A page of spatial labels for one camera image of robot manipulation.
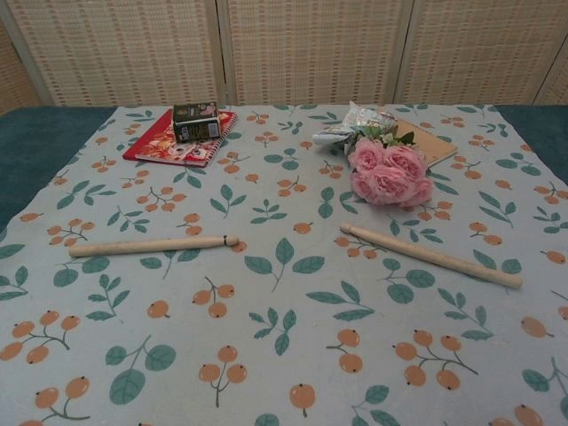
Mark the wooden drumstick with black band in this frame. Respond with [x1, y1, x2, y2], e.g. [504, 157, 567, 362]
[68, 234, 241, 258]

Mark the plain wooden drumstick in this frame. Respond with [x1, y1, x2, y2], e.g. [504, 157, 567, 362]
[339, 223, 524, 290]

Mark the floral fruit print tablecloth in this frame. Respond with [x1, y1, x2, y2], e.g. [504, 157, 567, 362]
[0, 103, 568, 426]

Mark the pink rose bouquet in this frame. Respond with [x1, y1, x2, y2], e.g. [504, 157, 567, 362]
[312, 100, 435, 209]

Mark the dark green drink carton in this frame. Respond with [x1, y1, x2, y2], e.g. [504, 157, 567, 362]
[172, 102, 220, 145]

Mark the red spiral notebook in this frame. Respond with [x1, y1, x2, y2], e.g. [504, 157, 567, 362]
[122, 108, 240, 169]

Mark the brown paper envelope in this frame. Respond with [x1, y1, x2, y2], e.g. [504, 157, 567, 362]
[392, 116, 459, 170]

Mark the woven folding screen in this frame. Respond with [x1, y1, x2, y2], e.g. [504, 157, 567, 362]
[0, 0, 568, 117]

